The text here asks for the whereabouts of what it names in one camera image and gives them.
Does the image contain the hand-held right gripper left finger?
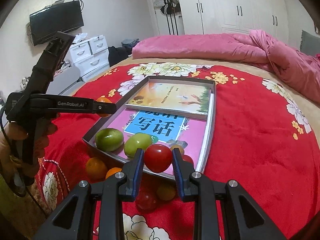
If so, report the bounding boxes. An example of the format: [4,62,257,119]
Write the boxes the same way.
[32,148,145,240]

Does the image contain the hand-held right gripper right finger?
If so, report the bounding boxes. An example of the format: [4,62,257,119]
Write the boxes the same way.
[171,147,288,240]

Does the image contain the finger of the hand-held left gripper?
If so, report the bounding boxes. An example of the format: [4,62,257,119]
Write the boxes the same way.
[89,99,117,117]

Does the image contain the orange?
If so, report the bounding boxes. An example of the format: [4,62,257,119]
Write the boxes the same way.
[96,96,113,118]
[85,157,108,180]
[105,167,123,180]

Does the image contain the red tomato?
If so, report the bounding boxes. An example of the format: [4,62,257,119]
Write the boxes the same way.
[181,154,194,167]
[144,144,173,173]
[135,189,158,213]

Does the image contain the grey cardboard box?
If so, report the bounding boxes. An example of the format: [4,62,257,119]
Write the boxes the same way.
[82,76,217,183]

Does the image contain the green apple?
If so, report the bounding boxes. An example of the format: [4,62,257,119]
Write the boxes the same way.
[96,128,124,152]
[124,133,153,160]

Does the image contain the person's left hand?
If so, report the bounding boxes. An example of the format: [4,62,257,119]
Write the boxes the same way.
[0,120,59,193]

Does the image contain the grey padded bench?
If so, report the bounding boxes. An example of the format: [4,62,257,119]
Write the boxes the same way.
[46,66,82,97]

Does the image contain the white drawer cabinet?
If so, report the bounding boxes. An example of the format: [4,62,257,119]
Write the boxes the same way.
[69,35,110,82]

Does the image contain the pink book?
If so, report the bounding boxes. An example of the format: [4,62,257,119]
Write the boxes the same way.
[95,109,213,173]

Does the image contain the white plastic bag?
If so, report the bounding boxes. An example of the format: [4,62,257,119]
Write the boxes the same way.
[72,32,89,44]

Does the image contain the landscape picture book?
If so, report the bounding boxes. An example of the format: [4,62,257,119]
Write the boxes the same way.
[125,81,212,117]

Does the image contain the red floral blanket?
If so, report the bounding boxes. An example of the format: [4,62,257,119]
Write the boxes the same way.
[35,64,317,240]

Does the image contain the white door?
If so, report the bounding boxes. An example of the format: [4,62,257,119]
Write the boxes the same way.
[150,0,185,37]

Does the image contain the pink quilt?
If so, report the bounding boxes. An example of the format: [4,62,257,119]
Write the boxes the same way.
[132,29,320,102]

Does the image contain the black striped hanging bag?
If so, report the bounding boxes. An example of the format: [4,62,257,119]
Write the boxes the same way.
[160,0,175,15]

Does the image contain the white wardrobe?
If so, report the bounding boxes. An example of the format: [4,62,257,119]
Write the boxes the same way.
[175,0,290,47]

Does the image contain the grey headboard cushion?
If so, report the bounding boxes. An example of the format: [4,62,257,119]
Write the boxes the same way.
[300,30,320,57]

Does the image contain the black wall television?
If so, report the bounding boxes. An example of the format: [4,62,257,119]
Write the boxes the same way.
[29,1,85,47]

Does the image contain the black cable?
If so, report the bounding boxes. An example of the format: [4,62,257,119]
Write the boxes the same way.
[0,109,48,218]

